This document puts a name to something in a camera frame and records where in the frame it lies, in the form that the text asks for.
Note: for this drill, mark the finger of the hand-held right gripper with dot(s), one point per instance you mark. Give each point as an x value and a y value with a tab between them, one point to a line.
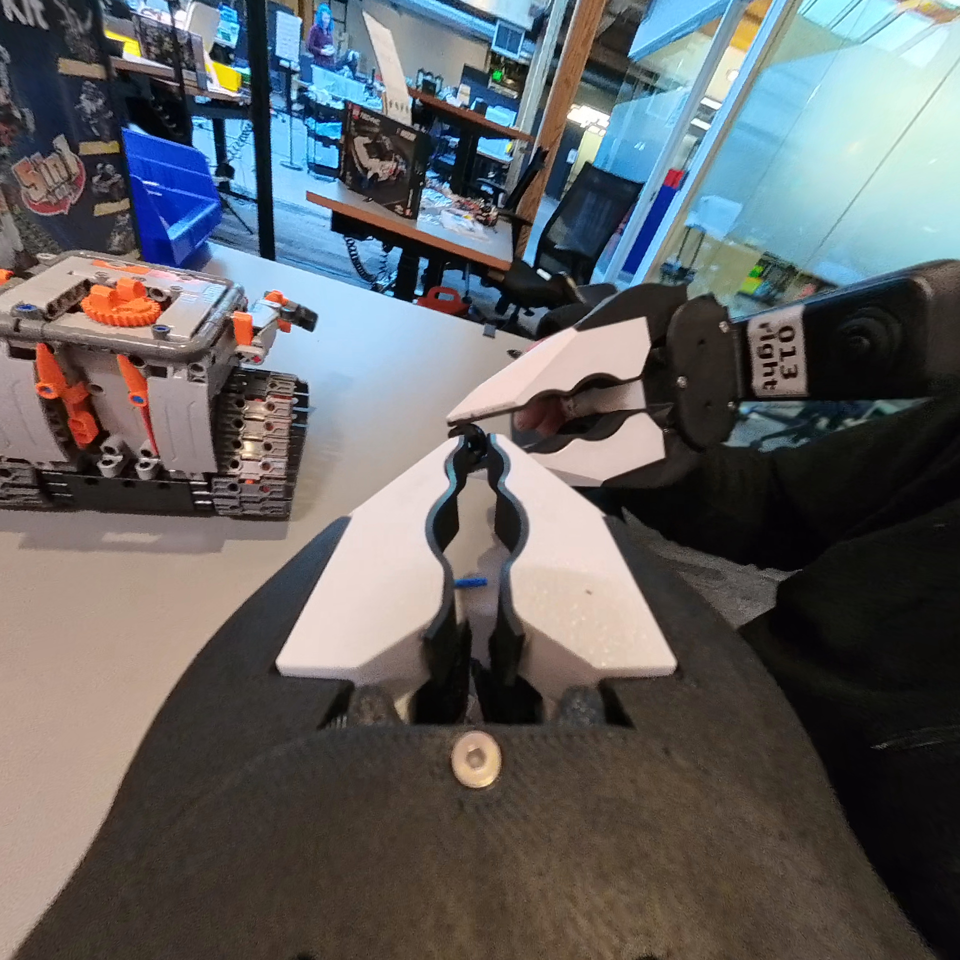
600	457
555	360

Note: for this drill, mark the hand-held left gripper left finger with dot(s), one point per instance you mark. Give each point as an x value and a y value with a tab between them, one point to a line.
360	600

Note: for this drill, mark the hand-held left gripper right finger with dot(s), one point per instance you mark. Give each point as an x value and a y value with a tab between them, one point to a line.
592	600

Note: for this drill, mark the black round toy piece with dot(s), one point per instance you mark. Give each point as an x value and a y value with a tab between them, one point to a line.
471	448

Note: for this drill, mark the person's right forearm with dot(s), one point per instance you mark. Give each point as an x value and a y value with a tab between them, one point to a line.
862	480

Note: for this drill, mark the person's right hand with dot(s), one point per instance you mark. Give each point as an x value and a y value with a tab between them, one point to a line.
541	418

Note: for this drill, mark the small blue toy pin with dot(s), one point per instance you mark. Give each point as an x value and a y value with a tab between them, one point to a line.
470	581

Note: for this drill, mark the red plastic case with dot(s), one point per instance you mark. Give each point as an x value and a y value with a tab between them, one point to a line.
442	300

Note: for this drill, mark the black office chair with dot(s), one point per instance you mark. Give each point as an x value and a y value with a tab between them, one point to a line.
585	217

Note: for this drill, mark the wooden desk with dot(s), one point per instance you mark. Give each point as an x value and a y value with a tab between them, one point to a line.
480	124
352	204

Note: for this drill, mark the grey orange tracked toy robot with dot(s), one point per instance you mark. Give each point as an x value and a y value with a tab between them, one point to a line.
172	420

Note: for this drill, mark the black printed box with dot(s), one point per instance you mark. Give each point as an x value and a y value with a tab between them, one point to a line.
382	165

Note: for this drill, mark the leaning wooden panel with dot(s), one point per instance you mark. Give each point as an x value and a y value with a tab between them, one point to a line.
390	67

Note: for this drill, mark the black pole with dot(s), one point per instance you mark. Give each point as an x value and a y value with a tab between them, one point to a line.
260	127

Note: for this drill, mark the blue storage bin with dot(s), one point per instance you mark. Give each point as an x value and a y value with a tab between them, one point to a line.
172	225

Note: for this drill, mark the yellow bin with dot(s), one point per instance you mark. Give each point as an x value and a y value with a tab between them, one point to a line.
229	79

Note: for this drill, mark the wooden post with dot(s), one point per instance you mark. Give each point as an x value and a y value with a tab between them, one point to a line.
570	90

